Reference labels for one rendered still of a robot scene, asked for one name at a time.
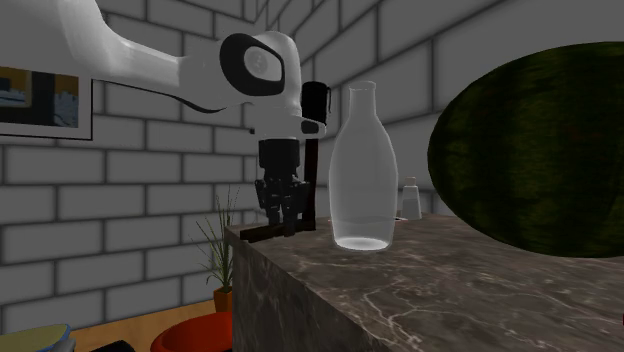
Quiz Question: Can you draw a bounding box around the framed wall picture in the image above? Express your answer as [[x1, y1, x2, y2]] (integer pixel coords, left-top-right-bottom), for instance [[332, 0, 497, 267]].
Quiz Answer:
[[0, 65, 94, 142]]

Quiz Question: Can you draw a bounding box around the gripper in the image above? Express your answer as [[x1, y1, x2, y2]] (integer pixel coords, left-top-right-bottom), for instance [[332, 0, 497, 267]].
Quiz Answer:
[[252, 138, 312, 239]]

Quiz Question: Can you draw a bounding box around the green plant in orange pot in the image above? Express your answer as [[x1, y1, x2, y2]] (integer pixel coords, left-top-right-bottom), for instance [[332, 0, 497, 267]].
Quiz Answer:
[[193, 186, 241, 314]]

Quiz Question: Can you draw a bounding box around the clear glass bottle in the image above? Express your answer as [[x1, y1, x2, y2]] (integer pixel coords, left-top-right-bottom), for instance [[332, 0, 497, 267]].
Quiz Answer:
[[327, 80, 398, 253]]

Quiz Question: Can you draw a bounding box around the yellow cushion with blue rim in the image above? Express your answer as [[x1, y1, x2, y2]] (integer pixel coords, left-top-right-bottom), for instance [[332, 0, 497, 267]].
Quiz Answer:
[[0, 323, 74, 352]]

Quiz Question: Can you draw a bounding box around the dark green watermelon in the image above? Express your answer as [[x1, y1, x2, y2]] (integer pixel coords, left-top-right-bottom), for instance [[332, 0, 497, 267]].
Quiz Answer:
[[426, 41, 624, 259]]

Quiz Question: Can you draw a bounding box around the black mug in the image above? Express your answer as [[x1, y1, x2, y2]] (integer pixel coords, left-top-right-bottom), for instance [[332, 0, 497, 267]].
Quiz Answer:
[[300, 81, 333, 126]]

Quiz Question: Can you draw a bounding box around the red round tub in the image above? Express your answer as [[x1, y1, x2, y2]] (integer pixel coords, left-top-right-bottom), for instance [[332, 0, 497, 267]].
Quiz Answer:
[[149, 311, 235, 352]]

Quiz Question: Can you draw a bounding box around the small white bottle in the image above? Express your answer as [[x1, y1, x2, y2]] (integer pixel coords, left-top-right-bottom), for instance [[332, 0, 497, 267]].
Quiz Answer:
[[400, 175, 424, 221]]

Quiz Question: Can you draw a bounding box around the dark brown upright stand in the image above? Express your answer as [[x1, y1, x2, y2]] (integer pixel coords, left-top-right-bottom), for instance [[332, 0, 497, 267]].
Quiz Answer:
[[239, 137, 321, 244]]

